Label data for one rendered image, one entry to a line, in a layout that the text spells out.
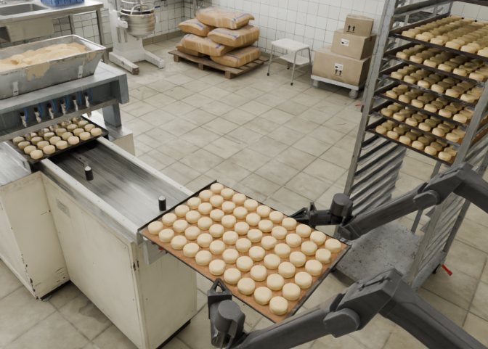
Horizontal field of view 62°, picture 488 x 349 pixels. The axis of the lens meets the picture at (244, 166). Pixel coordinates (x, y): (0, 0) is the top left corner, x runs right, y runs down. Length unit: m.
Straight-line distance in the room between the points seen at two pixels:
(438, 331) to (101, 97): 1.87
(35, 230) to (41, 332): 0.57
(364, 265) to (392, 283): 1.81
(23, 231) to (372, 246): 1.99
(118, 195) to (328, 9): 4.20
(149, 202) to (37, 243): 0.75
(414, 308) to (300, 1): 5.14
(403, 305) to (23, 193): 1.75
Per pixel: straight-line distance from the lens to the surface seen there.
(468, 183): 1.15
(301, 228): 1.40
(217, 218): 1.43
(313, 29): 5.63
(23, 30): 4.87
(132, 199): 1.80
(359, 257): 2.62
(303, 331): 0.92
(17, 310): 2.65
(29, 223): 2.22
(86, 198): 1.79
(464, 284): 2.97
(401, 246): 2.80
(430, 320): 0.79
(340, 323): 0.82
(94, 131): 2.18
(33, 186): 2.13
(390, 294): 0.76
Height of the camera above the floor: 1.94
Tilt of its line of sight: 33 degrees down
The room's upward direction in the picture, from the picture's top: 4 degrees clockwise
